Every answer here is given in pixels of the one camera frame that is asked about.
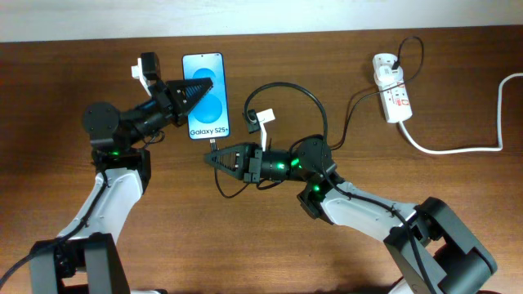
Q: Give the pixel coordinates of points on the blue Galaxy smartphone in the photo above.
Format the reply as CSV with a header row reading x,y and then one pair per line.
x,y
209,119

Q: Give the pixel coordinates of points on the white charger plug adapter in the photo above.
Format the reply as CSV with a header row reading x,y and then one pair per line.
x,y
386,75

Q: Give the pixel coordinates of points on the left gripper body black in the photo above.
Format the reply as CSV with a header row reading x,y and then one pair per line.
x,y
155,113

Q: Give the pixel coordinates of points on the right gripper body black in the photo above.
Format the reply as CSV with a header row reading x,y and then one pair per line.
x,y
274,164

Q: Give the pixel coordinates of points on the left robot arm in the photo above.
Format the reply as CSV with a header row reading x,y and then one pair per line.
x,y
83,258

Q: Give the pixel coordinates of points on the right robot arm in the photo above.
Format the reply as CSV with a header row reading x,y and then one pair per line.
x,y
431,246

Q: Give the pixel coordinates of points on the white power strip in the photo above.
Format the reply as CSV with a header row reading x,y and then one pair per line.
x,y
394,97

